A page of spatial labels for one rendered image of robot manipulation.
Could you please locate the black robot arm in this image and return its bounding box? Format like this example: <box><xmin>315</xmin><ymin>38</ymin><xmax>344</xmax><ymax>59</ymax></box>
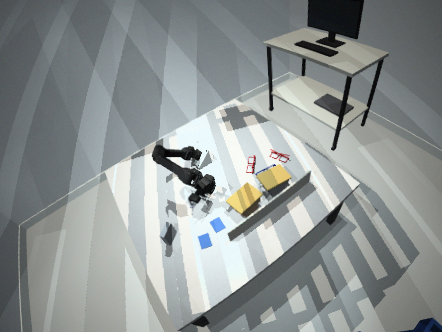
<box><xmin>151</xmin><ymin>145</ymin><xmax>216</xmax><ymax>195</ymax></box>

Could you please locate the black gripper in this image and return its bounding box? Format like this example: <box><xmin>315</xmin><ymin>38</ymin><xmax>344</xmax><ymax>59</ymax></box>
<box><xmin>188</xmin><ymin>174</ymin><xmax>215</xmax><ymax>204</ymax></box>

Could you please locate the blue box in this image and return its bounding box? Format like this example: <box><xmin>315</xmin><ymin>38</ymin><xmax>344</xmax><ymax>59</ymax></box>
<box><xmin>210</xmin><ymin>217</ymin><xmax>226</xmax><ymax>233</ymax></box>
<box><xmin>198</xmin><ymin>233</ymin><xmax>212</xmax><ymax>249</ymax></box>

